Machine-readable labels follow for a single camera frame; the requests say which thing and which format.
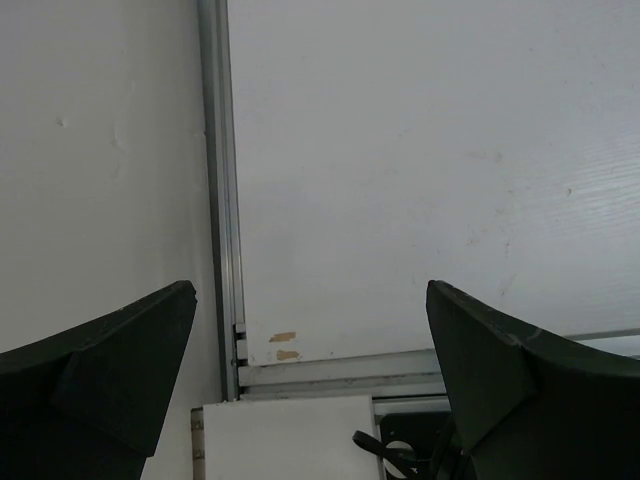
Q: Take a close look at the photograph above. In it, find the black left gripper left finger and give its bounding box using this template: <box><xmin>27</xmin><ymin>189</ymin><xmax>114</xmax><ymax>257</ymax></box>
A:
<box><xmin>1</xmin><ymin>280</ymin><xmax>196</xmax><ymax>479</ymax></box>

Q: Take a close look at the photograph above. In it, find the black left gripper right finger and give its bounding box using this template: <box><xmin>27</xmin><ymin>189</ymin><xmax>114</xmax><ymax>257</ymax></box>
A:
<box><xmin>426</xmin><ymin>280</ymin><xmax>639</xmax><ymax>479</ymax></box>

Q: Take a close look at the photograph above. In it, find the white foam board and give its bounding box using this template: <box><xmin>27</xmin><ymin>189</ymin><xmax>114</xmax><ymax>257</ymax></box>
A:
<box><xmin>202</xmin><ymin>396</ymin><xmax>381</xmax><ymax>479</ymax></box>

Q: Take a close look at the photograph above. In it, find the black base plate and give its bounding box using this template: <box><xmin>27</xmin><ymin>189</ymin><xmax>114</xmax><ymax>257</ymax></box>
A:
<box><xmin>379</xmin><ymin>411</ymin><xmax>450</xmax><ymax>479</ymax></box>

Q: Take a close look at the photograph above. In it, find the black cable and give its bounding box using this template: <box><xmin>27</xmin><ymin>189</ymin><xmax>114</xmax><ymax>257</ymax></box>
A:
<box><xmin>351</xmin><ymin>412</ymin><xmax>474</xmax><ymax>480</ymax></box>

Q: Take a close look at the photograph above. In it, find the aluminium frame rail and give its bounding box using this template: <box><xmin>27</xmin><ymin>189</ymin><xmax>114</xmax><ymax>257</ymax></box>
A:
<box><xmin>199</xmin><ymin>1</ymin><xmax>639</xmax><ymax>400</ymax></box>

